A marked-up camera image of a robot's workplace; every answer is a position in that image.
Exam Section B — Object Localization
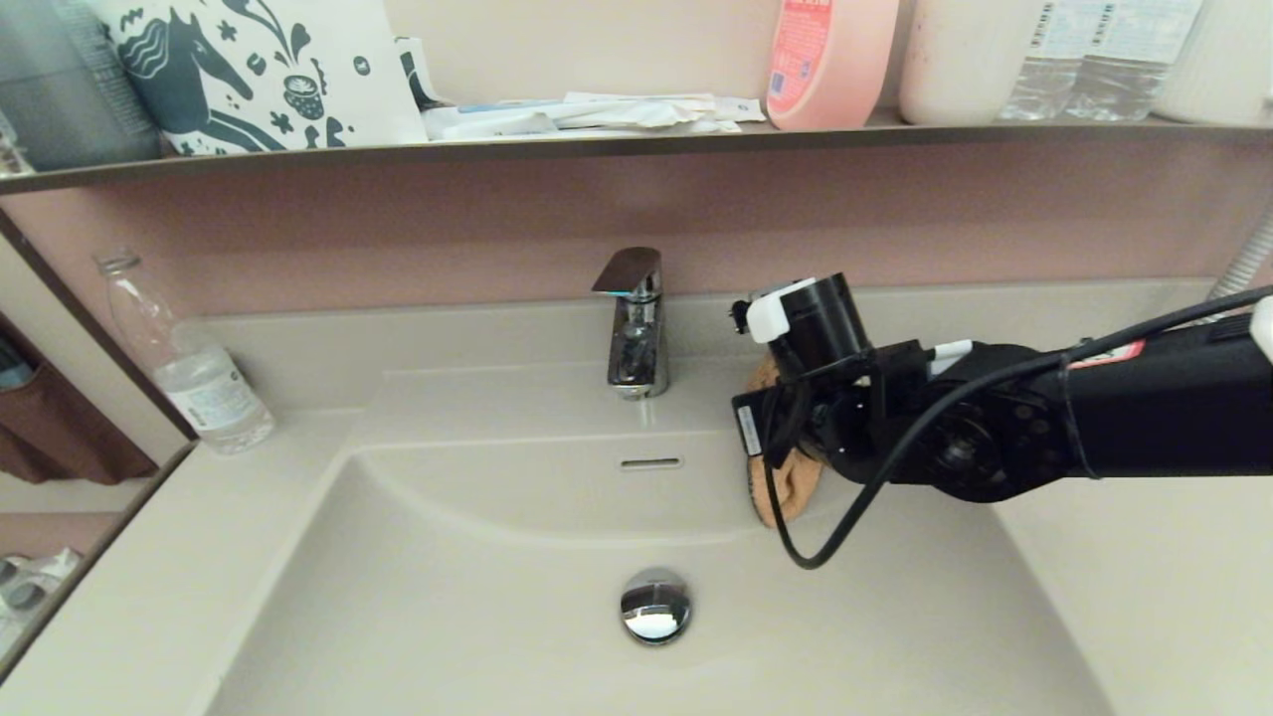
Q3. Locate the orange microfibre cloth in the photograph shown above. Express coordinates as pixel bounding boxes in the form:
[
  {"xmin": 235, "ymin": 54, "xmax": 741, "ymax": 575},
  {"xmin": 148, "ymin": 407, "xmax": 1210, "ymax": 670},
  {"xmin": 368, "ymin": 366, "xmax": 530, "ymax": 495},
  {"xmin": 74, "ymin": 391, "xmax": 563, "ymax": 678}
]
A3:
[{"xmin": 746, "ymin": 358, "xmax": 826, "ymax": 529}]

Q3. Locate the chrome faucet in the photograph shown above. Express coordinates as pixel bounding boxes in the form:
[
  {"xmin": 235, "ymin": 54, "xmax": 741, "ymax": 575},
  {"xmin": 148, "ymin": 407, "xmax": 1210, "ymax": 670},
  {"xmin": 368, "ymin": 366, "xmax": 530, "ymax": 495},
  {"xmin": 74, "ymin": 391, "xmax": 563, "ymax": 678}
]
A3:
[{"xmin": 591, "ymin": 247, "xmax": 669, "ymax": 401}]

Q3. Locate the white ceramic sink basin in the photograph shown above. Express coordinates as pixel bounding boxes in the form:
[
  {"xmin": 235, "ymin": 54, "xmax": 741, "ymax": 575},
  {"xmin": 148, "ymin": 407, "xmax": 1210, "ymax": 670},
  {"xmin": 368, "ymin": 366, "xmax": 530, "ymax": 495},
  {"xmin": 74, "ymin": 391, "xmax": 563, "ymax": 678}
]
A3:
[{"xmin": 204, "ymin": 353, "xmax": 1135, "ymax": 716}]

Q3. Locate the chrome drain stopper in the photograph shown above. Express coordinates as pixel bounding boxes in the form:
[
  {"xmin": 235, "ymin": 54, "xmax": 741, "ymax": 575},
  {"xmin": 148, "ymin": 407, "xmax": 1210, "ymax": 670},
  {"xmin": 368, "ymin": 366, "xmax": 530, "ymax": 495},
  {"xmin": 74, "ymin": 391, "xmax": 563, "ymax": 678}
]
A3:
[{"xmin": 619, "ymin": 568, "xmax": 693, "ymax": 645}]

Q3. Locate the pink lotion bottle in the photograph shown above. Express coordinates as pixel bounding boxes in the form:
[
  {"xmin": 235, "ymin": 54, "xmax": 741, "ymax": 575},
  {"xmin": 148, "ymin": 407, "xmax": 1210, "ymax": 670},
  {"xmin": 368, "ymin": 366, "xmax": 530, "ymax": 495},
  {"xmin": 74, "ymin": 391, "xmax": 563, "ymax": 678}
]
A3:
[{"xmin": 764, "ymin": 0, "xmax": 899, "ymax": 131}]

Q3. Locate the white crumpled wrapper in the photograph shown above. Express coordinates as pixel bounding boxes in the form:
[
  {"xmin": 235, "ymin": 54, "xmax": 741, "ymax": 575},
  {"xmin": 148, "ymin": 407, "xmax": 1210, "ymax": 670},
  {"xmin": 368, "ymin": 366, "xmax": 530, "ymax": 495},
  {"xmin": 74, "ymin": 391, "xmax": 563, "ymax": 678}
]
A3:
[{"xmin": 552, "ymin": 91, "xmax": 767, "ymax": 136}]

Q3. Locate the white smooth jar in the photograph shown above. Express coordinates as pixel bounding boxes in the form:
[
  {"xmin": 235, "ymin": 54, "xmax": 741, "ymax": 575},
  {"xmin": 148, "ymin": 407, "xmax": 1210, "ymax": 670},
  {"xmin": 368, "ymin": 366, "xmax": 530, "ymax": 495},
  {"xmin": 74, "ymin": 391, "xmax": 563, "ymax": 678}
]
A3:
[{"xmin": 898, "ymin": 0, "xmax": 1040, "ymax": 126}]

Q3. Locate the white toothbrush packet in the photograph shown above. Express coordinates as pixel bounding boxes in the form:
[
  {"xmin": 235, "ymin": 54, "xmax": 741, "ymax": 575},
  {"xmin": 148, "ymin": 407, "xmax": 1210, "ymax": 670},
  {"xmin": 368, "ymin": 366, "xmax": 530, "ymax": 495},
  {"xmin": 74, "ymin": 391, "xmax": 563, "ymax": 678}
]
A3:
[{"xmin": 420, "ymin": 97, "xmax": 570, "ymax": 142}]

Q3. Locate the white ribbed container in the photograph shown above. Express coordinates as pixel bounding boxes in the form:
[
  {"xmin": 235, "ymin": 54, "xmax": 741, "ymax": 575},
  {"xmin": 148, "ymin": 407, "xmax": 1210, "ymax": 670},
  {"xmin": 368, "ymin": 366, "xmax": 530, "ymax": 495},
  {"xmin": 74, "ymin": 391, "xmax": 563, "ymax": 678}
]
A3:
[{"xmin": 1154, "ymin": 0, "xmax": 1273, "ymax": 125}]

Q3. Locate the black white sachet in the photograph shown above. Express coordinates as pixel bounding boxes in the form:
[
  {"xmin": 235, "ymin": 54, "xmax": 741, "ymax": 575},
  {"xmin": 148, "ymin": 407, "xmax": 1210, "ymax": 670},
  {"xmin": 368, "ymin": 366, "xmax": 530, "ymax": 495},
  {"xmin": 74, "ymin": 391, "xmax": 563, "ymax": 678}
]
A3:
[{"xmin": 395, "ymin": 37, "xmax": 451, "ymax": 112}]

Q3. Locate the clear plastic water bottle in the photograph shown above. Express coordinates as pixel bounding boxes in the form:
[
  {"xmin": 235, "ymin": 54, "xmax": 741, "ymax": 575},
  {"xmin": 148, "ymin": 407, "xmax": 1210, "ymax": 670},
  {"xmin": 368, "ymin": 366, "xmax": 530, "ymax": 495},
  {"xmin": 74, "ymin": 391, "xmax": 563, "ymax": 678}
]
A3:
[{"xmin": 94, "ymin": 251, "xmax": 276, "ymax": 455}]

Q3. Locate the white horse print bag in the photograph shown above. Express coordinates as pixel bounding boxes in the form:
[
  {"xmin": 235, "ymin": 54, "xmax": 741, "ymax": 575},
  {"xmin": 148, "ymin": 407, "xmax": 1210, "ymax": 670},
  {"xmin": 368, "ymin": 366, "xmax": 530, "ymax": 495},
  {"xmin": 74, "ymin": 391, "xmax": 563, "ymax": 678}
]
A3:
[{"xmin": 85, "ymin": 0, "xmax": 429, "ymax": 158}]

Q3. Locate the brown hanging towel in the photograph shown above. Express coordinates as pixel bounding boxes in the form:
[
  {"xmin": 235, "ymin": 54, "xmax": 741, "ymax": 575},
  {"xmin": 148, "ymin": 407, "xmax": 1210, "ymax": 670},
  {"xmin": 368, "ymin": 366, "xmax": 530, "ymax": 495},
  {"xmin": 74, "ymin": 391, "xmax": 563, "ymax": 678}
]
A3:
[{"xmin": 0, "ymin": 338, "xmax": 160, "ymax": 486}]

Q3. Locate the white grey bundle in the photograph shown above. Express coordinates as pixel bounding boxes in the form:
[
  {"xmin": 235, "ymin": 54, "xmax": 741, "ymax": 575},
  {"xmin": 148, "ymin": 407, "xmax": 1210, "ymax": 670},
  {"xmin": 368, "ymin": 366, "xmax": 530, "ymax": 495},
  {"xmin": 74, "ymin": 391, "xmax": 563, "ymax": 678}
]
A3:
[{"xmin": 0, "ymin": 547, "xmax": 86, "ymax": 657}]

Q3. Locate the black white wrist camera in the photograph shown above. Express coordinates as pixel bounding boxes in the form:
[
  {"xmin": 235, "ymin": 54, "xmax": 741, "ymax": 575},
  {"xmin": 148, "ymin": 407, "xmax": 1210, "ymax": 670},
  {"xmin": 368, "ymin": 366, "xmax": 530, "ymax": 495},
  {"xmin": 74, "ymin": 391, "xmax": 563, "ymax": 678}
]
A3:
[{"xmin": 731, "ymin": 273, "xmax": 874, "ymax": 379}]

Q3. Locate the black camera cable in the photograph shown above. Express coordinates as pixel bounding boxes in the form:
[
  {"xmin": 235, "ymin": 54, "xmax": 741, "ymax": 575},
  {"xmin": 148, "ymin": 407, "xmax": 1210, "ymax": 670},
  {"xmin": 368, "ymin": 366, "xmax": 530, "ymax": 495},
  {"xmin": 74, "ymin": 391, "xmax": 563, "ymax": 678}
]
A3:
[{"xmin": 761, "ymin": 286, "xmax": 1273, "ymax": 570}]

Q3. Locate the brown wall shelf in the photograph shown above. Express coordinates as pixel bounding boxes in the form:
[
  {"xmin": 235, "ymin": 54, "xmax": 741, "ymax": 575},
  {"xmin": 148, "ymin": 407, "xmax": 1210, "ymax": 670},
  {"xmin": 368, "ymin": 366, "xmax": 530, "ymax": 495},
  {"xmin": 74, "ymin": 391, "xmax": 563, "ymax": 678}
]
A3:
[{"xmin": 0, "ymin": 109, "xmax": 1273, "ymax": 197}]

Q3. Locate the white corrugated hose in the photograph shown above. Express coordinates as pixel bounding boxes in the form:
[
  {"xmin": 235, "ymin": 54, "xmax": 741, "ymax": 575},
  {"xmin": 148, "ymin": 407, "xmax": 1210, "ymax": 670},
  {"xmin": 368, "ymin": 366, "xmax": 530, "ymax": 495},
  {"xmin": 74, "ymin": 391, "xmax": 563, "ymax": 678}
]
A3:
[{"xmin": 1205, "ymin": 209, "xmax": 1273, "ymax": 304}]

